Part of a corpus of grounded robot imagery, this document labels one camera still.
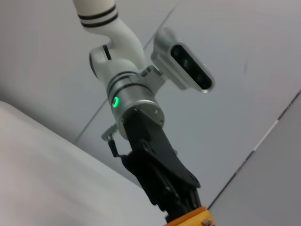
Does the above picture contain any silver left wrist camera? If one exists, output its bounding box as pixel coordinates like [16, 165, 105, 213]
[150, 27, 216, 94]

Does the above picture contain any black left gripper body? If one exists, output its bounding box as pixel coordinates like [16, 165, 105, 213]
[122, 110, 202, 189]

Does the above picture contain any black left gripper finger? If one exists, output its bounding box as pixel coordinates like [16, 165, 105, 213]
[122, 159, 180, 213]
[178, 185, 201, 210]

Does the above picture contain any beige food bag orange trim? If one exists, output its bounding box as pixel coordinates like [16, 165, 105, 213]
[164, 206, 217, 226]

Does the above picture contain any left gripper cable with connector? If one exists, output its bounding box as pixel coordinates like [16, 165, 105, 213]
[101, 125, 127, 159]

